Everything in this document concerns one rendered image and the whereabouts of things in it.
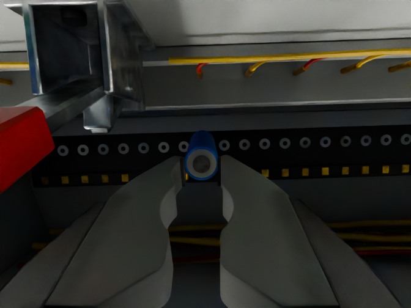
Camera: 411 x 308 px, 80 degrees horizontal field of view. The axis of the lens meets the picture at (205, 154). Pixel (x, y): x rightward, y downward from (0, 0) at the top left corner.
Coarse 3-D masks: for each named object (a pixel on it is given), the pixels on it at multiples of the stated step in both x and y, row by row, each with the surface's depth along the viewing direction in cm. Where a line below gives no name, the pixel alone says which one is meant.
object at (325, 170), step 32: (288, 128) 25; (320, 128) 25; (352, 128) 25; (384, 128) 25; (64, 160) 25; (96, 160) 25; (128, 160) 25; (160, 160) 25; (256, 160) 25; (288, 160) 25; (320, 160) 25; (352, 160) 25; (384, 160) 25
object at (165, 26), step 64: (0, 0) 6; (128, 0) 6; (192, 0) 6; (256, 0) 6; (320, 0) 6; (384, 0) 7; (64, 128) 24; (128, 128) 24; (192, 128) 24; (256, 128) 24
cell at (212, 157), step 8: (192, 136) 18; (200, 136) 16; (208, 136) 16; (192, 144) 14; (200, 144) 13; (208, 144) 13; (192, 152) 13; (200, 152) 13; (208, 152) 13; (216, 152) 13; (192, 160) 13; (200, 160) 12; (208, 160) 12; (216, 160) 13; (192, 168) 13; (200, 168) 12; (208, 168) 12; (216, 168) 13; (192, 176) 13; (200, 176) 13; (208, 176) 13
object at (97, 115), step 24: (48, 96) 5; (72, 96) 5; (96, 96) 6; (0, 120) 3; (24, 120) 4; (48, 120) 4; (96, 120) 7; (0, 144) 3; (24, 144) 4; (48, 144) 4; (0, 168) 3; (24, 168) 4; (0, 192) 3
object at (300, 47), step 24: (168, 48) 10; (192, 48) 10; (216, 48) 10; (240, 48) 10; (264, 48) 10; (288, 48) 10; (312, 48) 10; (336, 48) 10; (360, 48) 10; (384, 48) 10
